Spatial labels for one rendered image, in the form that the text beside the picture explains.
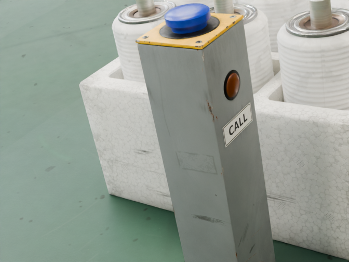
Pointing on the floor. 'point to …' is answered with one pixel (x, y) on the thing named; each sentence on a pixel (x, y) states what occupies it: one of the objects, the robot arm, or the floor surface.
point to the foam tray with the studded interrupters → (144, 132)
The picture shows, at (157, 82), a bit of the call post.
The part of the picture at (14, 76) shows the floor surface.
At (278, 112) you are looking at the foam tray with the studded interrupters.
